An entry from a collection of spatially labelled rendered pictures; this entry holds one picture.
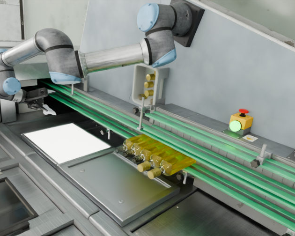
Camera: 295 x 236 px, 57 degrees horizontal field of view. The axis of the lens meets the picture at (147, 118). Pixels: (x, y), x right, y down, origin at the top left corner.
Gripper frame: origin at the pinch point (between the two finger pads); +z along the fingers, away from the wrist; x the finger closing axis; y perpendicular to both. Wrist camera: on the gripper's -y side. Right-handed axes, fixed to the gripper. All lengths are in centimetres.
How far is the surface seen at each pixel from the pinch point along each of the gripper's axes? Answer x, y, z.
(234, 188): 68, -78, 32
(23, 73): -25.4, 16.8, -12.5
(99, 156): 37.9, -20.3, 11.5
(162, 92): 11, -54, 31
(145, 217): 73, -51, 6
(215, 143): 51, -81, 20
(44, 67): -32.0, 12.6, -0.7
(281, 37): -9, -109, 76
